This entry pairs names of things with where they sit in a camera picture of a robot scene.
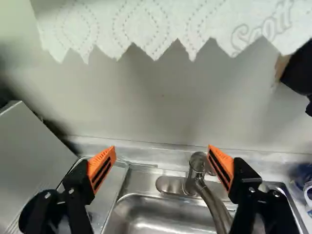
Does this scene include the grey metal box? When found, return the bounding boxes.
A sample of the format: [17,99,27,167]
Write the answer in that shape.
[0,100,79,234]

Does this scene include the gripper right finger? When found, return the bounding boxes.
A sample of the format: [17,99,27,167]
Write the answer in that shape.
[207,144,301,234]

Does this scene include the stainless steel counter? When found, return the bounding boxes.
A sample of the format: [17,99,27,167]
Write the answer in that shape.
[56,135,312,234]

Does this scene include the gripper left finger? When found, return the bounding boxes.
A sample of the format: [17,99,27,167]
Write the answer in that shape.
[18,145,117,234]

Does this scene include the chrome tap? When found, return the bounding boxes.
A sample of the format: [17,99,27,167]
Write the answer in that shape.
[156,151,234,234]

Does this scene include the white paper towel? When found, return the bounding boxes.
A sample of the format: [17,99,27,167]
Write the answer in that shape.
[30,0,312,64]

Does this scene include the black paper towel dispenser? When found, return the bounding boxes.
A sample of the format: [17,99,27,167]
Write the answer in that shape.
[279,37,312,115]

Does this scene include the blue and white cloth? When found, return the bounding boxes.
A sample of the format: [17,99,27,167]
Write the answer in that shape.
[289,162,312,207]

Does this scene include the stainless steel sink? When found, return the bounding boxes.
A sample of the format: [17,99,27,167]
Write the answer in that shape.
[56,156,308,234]

